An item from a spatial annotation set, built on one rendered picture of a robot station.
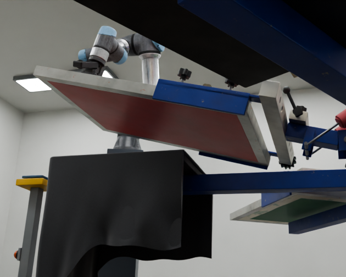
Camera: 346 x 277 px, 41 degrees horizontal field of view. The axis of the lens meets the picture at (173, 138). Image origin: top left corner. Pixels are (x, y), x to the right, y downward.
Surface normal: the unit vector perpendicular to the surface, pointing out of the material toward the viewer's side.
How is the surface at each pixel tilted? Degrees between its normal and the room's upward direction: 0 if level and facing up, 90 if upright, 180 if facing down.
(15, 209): 90
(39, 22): 180
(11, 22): 180
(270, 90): 90
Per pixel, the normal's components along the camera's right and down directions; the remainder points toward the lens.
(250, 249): -0.29, -0.33
